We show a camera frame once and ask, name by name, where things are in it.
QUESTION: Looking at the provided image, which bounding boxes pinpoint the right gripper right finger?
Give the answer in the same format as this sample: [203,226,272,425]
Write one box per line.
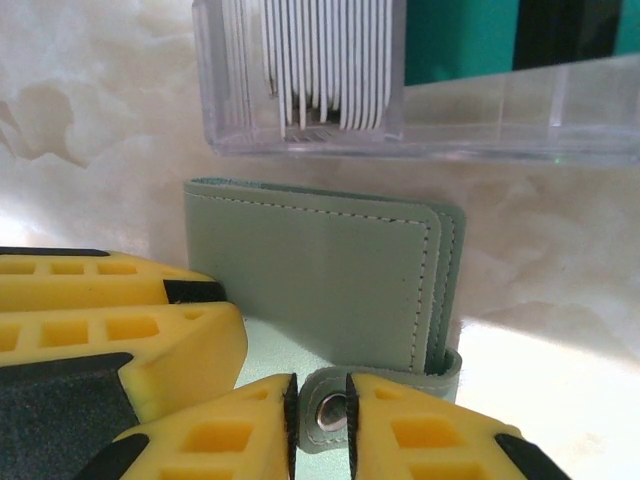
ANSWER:
[345,373,559,480]

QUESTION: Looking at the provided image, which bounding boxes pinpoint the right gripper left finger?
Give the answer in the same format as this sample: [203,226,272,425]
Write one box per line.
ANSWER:
[99,373,297,480]

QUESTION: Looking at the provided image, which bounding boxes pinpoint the green leather card holder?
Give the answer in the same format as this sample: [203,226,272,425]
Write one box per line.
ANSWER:
[182,175,467,480]

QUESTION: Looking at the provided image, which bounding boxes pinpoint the clear acrylic card box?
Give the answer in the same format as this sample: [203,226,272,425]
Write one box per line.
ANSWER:
[192,0,640,169]

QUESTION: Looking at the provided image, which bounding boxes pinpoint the white-edged credit card stack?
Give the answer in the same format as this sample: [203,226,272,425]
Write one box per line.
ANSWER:
[222,0,401,140]

